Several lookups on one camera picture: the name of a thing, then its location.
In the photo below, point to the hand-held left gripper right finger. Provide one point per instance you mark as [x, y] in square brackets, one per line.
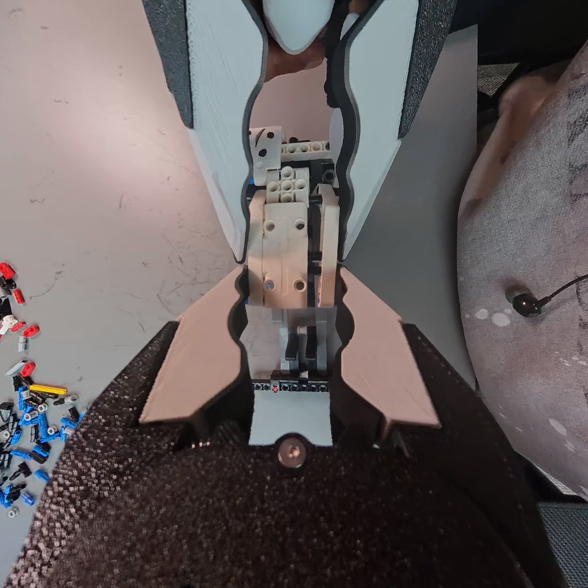
[386, 367]

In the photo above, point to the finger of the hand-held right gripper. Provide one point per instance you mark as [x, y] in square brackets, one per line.
[220, 115]
[381, 115]

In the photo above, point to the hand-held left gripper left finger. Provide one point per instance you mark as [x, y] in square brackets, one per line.
[193, 367]

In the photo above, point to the brick-built truck chassis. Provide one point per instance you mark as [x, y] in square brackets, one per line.
[285, 257]

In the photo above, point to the grey desk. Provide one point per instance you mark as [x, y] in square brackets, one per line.
[115, 183]

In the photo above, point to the person's right hand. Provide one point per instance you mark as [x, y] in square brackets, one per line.
[294, 64]

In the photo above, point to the grey bleached hoodie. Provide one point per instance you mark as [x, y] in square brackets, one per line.
[528, 367]

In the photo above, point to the yellow brick axle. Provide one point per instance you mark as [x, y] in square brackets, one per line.
[48, 390]

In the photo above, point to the black clip-on microphone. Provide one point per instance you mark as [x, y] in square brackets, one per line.
[523, 304]

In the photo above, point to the pile of blue black brick pins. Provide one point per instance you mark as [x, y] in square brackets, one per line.
[41, 452]

